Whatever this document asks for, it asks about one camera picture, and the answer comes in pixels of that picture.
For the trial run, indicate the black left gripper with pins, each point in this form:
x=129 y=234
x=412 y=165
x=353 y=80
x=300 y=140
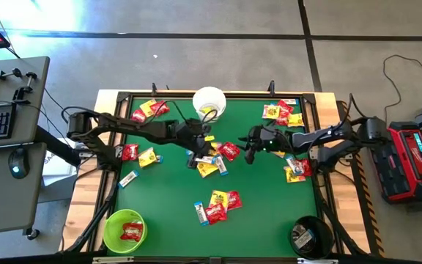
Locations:
x=192 y=133

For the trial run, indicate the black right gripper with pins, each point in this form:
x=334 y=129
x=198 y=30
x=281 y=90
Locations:
x=264 y=137

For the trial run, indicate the white blue Hershey's candy bar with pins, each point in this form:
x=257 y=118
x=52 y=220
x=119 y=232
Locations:
x=128 y=178
x=294 y=165
x=205 y=160
x=303 y=238
x=221 y=165
x=189 y=152
x=201 y=212
x=290 y=101
x=159 y=158

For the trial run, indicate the red Skittles candy packet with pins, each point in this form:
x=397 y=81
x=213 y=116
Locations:
x=306 y=166
x=215 y=213
x=132 y=231
x=159 y=108
x=234 y=199
x=229 y=151
x=285 y=106
x=138 y=116
x=281 y=120
x=130 y=152

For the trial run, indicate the yellow Sour Patch candy packet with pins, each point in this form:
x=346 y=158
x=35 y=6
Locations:
x=293 y=177
x=207 y=109
x=219 y=198
x=279 y=154
x=216 y=147
x=206 y=169
x=271 y=111
x=147 y=157
x=295 y=119
x=147 y=107

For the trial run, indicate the black plastic bucket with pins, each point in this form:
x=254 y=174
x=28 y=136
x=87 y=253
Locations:
x=321 y=234

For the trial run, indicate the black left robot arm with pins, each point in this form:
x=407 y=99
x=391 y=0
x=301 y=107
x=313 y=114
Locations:
x=123 y=126

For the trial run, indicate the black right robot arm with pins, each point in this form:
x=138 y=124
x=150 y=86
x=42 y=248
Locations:
x=321 y=137

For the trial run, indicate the green table mat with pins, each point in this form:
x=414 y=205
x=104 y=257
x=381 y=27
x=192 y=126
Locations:
x=167 y=198

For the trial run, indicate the wooden table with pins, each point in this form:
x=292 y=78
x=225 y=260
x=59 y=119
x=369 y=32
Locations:
x=324 y=99

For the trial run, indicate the lime green plastic bucket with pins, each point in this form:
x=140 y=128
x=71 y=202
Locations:
x=115 y=234

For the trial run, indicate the black yellow hazard strip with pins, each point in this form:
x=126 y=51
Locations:
x=369 y=199

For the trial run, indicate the red black power station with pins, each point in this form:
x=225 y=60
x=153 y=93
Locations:
x=412 y=161

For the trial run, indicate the black computer mouse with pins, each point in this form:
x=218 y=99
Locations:
x=18 y=163

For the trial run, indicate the black desk caster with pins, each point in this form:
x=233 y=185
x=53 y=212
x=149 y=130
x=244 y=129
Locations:
x=32 y=234

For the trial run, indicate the grey desk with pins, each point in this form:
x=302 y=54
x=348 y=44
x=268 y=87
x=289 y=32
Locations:
x=13 y=205

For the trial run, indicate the black metal table frame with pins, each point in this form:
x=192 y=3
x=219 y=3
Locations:
x=255 y=94

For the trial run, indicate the black frame clamp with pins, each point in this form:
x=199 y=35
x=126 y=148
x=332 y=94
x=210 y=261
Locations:
x=154 y=89
x=271 y=87

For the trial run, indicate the silver metal bracket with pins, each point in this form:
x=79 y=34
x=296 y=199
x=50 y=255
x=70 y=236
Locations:
x=113 y=260
x=317 y=261

